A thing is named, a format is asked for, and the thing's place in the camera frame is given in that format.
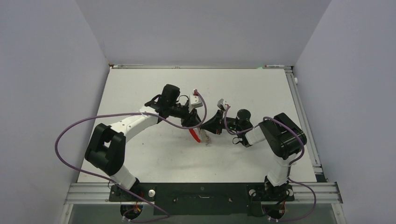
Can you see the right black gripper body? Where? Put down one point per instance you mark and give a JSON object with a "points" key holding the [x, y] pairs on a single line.
{"points": [[233, 125]]}

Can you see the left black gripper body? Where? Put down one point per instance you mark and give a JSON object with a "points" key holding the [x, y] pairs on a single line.
{"points": [[179, 110]]}

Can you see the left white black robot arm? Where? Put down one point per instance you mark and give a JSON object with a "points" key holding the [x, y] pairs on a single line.
{"points": [[107, 145]]}

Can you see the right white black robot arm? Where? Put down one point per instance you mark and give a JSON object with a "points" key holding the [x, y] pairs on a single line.
{"points": [[285, 139]]}

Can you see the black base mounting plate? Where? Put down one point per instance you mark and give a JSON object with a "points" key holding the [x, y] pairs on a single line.
{"points": [[211, 199]]}

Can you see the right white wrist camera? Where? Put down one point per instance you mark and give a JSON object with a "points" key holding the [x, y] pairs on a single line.
{"points": [[223, 104]]}

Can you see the back aluminium rail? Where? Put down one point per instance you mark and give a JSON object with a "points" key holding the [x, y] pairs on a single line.
{"points": [[140, 66]]}

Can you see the aluminium rail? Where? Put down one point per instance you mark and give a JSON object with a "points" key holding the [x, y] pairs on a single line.
{"points": [[302, 116], [140, 66], [98, 193]]}

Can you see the right aluminium rail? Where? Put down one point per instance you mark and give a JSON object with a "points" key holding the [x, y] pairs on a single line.
{"points": [[302, 116]]}

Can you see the front aluminium rail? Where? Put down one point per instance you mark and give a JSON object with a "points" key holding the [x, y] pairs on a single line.
{"points": [[98, 193]]}

